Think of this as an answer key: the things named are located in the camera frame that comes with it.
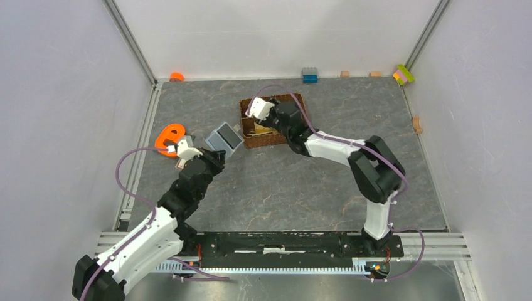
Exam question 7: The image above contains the wooden arch block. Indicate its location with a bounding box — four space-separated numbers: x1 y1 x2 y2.
412 116 423 135

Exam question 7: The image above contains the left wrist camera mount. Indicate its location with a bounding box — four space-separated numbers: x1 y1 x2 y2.
166 139 203 160

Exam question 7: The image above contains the orange round cap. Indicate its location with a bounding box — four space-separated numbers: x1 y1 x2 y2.
169 72 184 82

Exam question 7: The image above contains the multicolour toy brick stack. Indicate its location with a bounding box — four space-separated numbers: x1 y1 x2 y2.
392 64 415 86

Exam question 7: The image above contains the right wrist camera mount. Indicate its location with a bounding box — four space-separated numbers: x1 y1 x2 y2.
245 97 275 121

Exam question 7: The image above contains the black credit card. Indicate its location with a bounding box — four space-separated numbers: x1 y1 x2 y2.
217 124 242 149

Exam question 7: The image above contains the blue grey toy brick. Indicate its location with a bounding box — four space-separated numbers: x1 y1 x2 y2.
301 67 319 84

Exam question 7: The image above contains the brown wicker divided basket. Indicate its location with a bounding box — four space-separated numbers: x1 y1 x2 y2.
239 93 306 149

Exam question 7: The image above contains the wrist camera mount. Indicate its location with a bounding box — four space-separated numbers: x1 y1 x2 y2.
245 97 275 121
166 139 203 160

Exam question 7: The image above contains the grey card holder wallet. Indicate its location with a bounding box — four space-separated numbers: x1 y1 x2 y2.
205 122 244 160

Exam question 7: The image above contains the orange plastic tape dispenser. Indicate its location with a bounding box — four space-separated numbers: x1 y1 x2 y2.
154 124 186 158

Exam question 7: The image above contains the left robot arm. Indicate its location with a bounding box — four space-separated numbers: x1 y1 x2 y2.
72 147 226 300

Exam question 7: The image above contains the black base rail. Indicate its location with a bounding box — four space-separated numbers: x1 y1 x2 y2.
177 231 405 269

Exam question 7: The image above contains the yellow card in basket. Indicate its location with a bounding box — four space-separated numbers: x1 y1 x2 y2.
250 123 275 136

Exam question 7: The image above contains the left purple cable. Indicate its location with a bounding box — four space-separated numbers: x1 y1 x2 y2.
78 146 231 301

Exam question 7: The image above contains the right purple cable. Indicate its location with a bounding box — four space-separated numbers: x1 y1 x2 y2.
245 84 425 283

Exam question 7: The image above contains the purple cable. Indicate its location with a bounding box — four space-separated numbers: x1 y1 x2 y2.
78 146 231 301
245 84 425 283

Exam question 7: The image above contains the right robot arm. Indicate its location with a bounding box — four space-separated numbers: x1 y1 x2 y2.
246 97 407 256

